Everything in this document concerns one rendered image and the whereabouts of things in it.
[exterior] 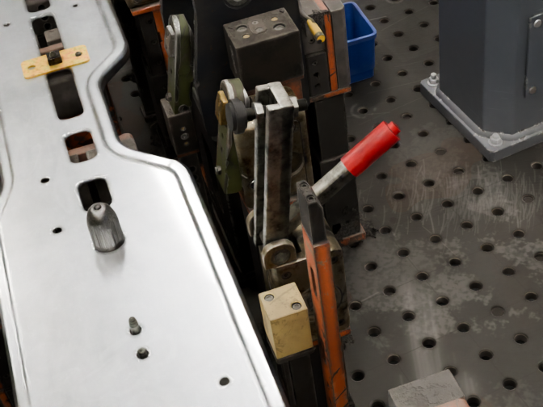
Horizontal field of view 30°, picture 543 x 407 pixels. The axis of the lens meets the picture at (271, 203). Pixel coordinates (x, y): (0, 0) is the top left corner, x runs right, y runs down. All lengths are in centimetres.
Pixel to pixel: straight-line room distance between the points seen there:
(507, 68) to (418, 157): 19
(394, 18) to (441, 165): 39
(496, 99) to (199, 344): 71
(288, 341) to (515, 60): 69
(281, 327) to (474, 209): 64
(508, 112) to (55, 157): 67
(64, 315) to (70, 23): 51
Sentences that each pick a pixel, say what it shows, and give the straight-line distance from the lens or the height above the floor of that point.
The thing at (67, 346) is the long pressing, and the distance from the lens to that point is 96.
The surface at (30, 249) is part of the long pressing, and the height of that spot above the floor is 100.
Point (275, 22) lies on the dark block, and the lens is 108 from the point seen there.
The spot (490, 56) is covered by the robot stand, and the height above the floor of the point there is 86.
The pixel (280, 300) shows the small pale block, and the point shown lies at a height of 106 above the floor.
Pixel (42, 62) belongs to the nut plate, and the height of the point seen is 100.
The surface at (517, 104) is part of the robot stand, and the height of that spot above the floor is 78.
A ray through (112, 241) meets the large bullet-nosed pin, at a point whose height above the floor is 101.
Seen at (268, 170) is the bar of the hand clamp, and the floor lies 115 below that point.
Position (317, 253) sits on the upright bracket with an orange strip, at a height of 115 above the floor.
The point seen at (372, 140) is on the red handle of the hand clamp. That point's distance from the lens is 88.
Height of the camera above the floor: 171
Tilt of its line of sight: 43 degrees down
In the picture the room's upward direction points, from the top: 10 degrees counter-clockwise
